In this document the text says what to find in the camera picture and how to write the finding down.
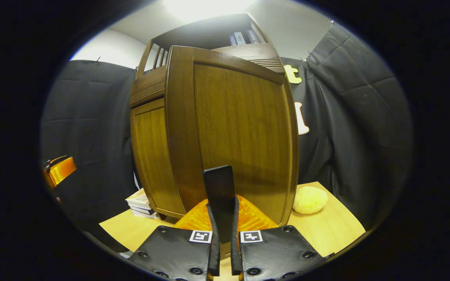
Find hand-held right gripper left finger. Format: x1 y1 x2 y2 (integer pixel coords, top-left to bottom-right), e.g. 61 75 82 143
127 195 221 281

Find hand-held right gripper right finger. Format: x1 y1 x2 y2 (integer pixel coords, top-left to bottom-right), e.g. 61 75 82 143
231 195 325 281

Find black door handle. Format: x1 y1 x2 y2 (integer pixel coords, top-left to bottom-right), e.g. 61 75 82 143
203 165 236 235

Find wooden double-door shoe cabinet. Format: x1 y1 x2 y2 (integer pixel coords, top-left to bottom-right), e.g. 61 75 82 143
129 13 300 227

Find wooden cabinet drawer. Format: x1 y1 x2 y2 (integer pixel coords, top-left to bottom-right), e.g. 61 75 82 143
130 43 286 109

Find yellow sponge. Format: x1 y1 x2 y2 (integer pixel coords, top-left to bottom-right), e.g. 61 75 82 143
293 186 329 214

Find black backdrop cloth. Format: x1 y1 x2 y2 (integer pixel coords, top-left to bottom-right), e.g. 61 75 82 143
39 21 415 250

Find large ceiling light panel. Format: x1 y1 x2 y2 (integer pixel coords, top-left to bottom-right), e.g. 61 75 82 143
162 0 257 22

